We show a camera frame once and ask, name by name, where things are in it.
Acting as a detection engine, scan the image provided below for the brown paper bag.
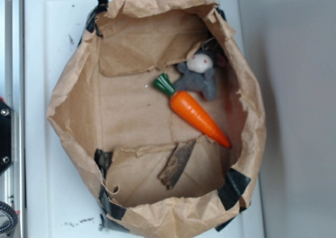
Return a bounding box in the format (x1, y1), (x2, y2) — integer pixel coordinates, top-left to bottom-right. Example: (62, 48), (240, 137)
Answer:
(47, 0), (266, 237)

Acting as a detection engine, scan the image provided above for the white plastic tray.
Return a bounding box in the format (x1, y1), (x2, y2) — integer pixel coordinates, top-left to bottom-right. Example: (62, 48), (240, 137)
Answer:
(23, 0), (266, 238)

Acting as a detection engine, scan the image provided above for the aluminium frame rail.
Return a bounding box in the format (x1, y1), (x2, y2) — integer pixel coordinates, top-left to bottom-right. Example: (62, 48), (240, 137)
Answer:
(1, 0), (27, 237)

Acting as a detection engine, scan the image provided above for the braided grey cable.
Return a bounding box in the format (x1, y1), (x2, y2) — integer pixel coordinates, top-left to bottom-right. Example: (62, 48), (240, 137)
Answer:
(0, 200), (18, 235)

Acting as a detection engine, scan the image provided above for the grey plush bunny toy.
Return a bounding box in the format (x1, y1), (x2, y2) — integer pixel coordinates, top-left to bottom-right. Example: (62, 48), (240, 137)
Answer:
(173, 49), (228, 101)

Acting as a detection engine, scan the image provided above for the black metal bracket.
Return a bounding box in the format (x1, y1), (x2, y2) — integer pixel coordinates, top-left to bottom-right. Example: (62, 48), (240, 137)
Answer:
(0, 97), (12, 175)

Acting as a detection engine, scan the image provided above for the orange toy carrot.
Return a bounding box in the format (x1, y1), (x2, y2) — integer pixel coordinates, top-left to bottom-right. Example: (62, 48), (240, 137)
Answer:
(153, 73), (232, 148)

